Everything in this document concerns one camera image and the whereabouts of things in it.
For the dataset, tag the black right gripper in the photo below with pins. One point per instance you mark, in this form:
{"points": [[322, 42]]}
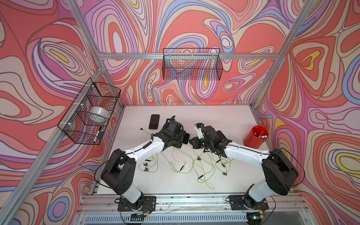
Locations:
{"points": [[195, 144]]}

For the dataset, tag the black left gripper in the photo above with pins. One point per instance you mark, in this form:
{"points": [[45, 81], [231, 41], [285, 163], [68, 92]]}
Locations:
{"points": [[181, 132]]}

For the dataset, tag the grey-edged smartphone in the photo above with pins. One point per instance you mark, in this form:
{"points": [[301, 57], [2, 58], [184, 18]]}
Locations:
{"points": [[154, 122]]}

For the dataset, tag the green earphone cable plug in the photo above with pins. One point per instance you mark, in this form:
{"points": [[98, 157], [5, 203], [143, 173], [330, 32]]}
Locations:
{"points": [[206, 166]]}

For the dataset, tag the black smartphone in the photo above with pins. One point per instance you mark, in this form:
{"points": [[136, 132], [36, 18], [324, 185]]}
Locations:
{"points": [[186, 138]]}

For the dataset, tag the green earphones set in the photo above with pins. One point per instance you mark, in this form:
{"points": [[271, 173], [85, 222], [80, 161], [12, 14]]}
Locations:
{"points": [[179, 161], [150, 165]]}

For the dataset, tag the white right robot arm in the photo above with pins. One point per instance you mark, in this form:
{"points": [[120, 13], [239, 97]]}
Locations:
{"points": [[279, 173]]}

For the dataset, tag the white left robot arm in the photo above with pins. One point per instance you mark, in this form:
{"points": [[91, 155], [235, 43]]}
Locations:
{"points": [[119, 170]]}

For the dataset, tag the red plastic cup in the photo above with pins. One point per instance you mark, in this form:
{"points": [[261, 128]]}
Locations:
{"points": [[256, 137]]}

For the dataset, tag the white tape roll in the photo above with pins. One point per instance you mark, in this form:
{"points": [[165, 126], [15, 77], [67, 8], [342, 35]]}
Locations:
{"points": [[98, 115]]}

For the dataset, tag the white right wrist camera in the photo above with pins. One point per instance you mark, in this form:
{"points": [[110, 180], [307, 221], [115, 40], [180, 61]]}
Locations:
{"points": [[198, 128]]}

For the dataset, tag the back wire basket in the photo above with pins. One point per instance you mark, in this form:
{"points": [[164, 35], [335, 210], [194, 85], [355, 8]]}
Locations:
{"points": [[192, 64]]}

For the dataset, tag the wire basket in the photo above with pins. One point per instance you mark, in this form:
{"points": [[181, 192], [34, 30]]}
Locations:
{"points": [[75, 123], [192, 64]]}

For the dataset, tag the left wire basket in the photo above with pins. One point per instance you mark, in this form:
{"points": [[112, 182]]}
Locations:
{"points": [[75, 123]]}

